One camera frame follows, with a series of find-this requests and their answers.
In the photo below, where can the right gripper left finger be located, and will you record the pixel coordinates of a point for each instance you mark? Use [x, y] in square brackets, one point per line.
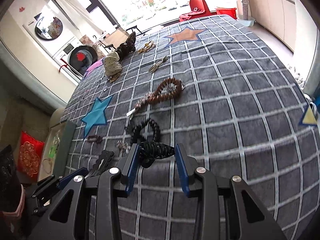
[117, 182]

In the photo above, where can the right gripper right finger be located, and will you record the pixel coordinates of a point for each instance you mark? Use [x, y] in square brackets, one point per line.
[197, 182]

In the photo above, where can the green plastic bangle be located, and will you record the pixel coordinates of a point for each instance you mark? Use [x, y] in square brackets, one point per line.
[52, 151]

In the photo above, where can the clear plastic hair comb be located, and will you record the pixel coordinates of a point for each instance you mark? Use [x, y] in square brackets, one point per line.
[57, 137]

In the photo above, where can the black hair claw clip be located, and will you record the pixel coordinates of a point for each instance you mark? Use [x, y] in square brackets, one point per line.
[101, 164]

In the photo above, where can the red embroidered cushion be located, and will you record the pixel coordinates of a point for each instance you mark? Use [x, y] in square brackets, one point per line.
[30, 156]

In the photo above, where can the grey open storage box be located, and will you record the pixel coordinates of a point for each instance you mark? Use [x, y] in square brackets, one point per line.
[56, 166]

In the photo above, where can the beige leather armchair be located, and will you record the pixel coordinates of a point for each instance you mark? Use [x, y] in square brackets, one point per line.
[56, 117]

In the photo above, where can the grey plaid bedspread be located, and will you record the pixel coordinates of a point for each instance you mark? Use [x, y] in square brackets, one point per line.
[226, 97]

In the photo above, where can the cream polka dot scrunchie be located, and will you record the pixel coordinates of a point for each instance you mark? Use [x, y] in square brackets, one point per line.
[111, 64]

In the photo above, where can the gold hair clip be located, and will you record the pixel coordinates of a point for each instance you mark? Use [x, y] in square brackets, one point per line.
[158, 64]

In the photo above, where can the dark patterned scrunchie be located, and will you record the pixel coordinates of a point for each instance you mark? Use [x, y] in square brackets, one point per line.
[126, 48]

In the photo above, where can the wooden folding chair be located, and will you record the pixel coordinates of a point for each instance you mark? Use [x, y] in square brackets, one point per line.
[111, 41]

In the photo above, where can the white washing machine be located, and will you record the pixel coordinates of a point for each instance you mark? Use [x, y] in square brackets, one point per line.
[53, 33]

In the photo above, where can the light blue basin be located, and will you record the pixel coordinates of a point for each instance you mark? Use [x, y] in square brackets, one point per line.
[246, 23]

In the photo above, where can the red plastic chair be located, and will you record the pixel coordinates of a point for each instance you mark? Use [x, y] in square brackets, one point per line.
[199, 8]

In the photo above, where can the red plastic bucket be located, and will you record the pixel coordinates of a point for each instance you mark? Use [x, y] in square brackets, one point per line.
[227, 11]

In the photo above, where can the beige low cabinet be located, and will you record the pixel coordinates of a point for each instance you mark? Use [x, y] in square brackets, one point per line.
[278, 16]

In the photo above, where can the red handled mop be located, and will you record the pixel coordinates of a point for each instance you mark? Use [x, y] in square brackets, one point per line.
[70, 68]

